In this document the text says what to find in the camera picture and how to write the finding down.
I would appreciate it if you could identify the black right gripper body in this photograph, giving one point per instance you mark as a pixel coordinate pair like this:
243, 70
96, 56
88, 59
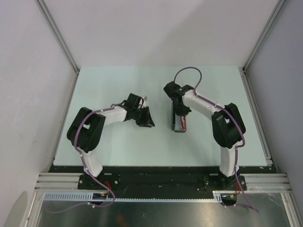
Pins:
180, 110

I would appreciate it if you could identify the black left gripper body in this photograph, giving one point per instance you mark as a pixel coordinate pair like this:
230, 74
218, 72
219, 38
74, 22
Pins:
140, 116

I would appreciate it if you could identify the red sunglasses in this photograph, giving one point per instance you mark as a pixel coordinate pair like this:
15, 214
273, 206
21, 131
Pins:
183, 123

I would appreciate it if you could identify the dark green glasses case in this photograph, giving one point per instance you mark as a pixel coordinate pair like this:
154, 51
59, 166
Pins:
175, 122

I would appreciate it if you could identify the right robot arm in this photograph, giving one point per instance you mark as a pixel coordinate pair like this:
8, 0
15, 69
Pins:
227, 125

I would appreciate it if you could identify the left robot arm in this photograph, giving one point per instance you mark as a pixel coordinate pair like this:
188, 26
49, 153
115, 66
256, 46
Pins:
86, 128

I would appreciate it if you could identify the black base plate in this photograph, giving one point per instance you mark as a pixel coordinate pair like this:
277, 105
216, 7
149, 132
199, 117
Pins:
137, 179

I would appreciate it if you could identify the aluminium front rail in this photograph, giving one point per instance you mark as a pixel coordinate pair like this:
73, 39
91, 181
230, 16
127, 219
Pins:
256, 183

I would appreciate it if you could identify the grey slotted cable duct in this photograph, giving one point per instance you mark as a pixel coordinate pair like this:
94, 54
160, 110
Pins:
198, 196

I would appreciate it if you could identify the right aluminium frame post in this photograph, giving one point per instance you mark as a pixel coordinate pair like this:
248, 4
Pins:
273, 18

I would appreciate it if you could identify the aluminium frame post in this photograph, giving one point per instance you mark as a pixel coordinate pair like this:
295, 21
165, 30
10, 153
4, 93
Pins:
57, 34
273, 18

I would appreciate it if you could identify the left aluminium frame post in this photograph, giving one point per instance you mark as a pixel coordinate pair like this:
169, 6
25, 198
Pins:
57, 34

